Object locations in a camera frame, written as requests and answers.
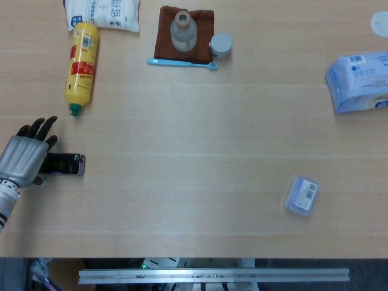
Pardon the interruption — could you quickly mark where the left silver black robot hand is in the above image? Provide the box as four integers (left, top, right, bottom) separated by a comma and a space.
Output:
0, 115, 59, 187

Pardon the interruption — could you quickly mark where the yellow bottle green cap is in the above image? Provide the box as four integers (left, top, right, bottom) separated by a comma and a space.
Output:
64, 22, 100, 117

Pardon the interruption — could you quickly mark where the frosted glass bottle wooden cap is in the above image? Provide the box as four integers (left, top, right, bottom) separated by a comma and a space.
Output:
170, 10, 198, 52

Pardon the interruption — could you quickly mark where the purple cotton swab box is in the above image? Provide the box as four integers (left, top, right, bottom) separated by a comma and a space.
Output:
283, 175, 321, 218

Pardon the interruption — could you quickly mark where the white salt bag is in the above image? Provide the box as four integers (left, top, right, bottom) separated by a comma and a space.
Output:
62, 0, 141, 33

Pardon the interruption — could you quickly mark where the light blue toothbrush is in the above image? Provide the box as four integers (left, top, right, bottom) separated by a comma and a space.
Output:
147, 58, 219, 72

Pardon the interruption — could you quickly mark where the brown folded cloth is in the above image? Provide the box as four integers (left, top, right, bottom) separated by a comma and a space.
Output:
153, 5, 215, 62

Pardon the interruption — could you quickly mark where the small white cup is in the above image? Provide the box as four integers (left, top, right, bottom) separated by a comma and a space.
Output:
209, 32, 234, 60

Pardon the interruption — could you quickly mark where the blue tissue pack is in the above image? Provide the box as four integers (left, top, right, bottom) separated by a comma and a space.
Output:
324, 51, 388, 115

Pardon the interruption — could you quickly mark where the white round lid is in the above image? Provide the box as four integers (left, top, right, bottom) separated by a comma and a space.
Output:
370, 11, 388, 39

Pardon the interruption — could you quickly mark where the clear purple cable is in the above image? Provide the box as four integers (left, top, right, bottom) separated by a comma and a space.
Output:
30, 257, 58, 291

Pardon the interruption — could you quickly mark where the aluminium rail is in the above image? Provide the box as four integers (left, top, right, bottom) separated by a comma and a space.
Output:
78, 267, 351, 285

